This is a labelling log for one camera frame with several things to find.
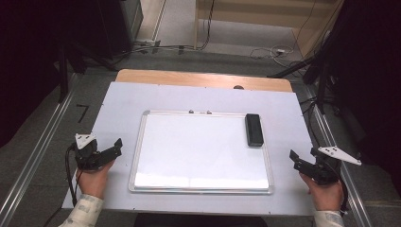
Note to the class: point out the aluminium floor rail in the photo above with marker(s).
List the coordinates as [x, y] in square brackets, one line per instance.
[38, 148]
[356, 195]

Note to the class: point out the black cabinet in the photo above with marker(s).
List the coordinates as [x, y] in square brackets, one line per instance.
[116, 25]

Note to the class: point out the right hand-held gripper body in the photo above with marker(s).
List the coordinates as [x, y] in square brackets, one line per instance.
[326, 168]

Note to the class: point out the wooden table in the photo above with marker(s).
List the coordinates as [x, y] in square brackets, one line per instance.
[176, 78]

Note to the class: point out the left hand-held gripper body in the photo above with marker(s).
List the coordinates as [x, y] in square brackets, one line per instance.
[87, 155]

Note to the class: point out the person's right hand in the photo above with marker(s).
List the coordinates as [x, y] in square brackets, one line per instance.
[327, 195]

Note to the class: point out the white framed whiteboard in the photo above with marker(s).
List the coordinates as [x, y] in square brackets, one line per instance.
[195, 151]

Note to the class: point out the black tripod stand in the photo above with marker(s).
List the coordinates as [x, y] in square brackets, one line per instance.
[318, 72]

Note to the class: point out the black whiteboard eraser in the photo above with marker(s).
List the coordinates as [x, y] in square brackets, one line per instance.
[254, 130]

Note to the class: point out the person's left hand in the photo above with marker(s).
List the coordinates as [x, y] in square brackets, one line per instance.
[94, 181]

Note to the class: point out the grey power strip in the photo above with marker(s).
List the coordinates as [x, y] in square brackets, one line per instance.
[148, 42]

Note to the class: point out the large white table sheet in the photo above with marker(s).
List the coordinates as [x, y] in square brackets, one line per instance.
[119, 104]

